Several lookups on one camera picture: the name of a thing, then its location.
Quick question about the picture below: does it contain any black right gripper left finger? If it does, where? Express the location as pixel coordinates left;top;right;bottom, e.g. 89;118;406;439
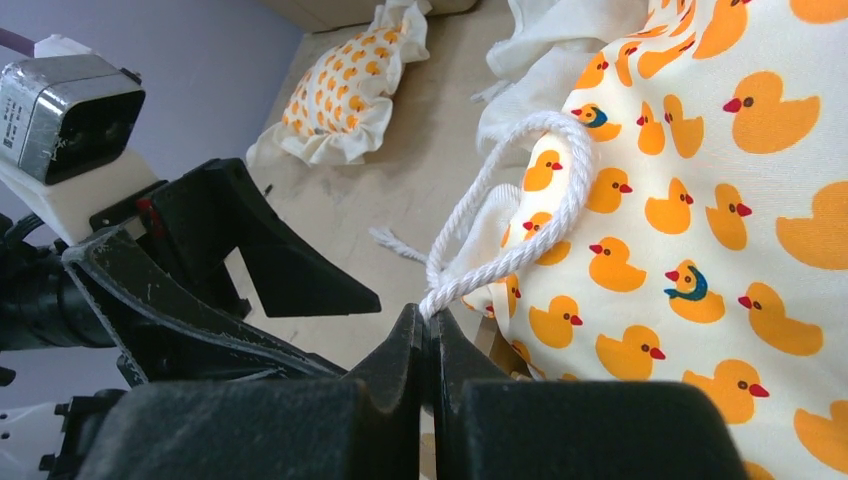
80;304;421;479

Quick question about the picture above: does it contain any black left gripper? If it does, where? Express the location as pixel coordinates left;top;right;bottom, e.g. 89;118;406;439
62;158;382;386

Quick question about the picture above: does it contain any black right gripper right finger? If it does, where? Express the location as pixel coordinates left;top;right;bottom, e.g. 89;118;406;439
427;311;746;479

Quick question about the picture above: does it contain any orange patterned white blanket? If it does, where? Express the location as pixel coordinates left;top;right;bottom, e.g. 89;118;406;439
368;0;848;480

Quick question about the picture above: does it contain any wooden pet bed frame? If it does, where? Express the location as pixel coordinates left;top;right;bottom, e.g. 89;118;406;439
473;317;532;380

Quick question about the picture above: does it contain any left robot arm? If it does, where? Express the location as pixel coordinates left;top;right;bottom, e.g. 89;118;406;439
1;159;381;479

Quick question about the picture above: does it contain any small orange patterned pillow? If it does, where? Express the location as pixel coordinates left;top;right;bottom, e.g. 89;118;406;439
246;1;431;166

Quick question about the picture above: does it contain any tan plastic tool case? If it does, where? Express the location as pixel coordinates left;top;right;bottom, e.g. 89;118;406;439
261;0;478;33

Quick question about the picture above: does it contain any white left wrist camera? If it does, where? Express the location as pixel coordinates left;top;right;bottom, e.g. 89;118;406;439
1;30;161;245

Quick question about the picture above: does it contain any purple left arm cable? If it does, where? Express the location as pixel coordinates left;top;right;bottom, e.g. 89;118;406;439
0;27;38;56

